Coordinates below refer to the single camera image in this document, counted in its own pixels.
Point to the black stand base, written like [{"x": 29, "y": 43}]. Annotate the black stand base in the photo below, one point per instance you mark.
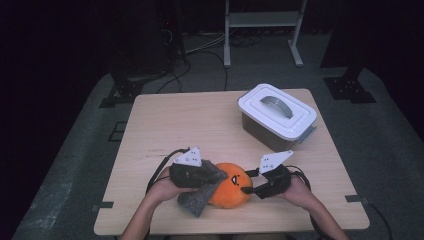
[
  {"x": 126, "y": 90},
  {"x": 348, "y": 88}
]

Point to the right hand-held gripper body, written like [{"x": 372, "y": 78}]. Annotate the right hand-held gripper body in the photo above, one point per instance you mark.
[{"x": 276, "y": 181}]

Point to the person's left hand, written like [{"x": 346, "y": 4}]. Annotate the person's left hand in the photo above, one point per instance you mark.
[{"x": 163, "y": 190}]

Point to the black tape square on floor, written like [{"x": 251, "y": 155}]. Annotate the black tape square on floor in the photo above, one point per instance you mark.
[{"x": 117, "y": 131}]

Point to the white metal stand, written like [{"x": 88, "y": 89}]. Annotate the white metal stand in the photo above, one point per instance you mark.
[{"x": 263, "y": 19}]

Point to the person's right hand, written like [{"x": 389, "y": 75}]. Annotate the person's right hand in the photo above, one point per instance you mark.
[{"x": 298, "y": 193}]

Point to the black tape strip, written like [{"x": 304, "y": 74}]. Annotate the black tape strip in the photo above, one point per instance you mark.
[
  {"x": 356, "y": 199},
  {"x": 103, "y": 206}
]

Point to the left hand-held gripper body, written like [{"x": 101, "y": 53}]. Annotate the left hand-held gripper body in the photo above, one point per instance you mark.
[{"x": 186, "y": 175}]

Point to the transparent storage box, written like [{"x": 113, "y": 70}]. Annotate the transparent storage box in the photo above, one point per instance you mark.
[{"x": 266, "y": 136}]

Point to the orange plush toy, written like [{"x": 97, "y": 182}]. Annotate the orange plush toy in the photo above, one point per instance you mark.
[{"x": 233, "y": 191}]

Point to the grey fuzzy cloth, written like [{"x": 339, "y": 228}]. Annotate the grey fuzzy cloth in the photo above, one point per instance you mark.
[{"x": 200, "y": 200}]

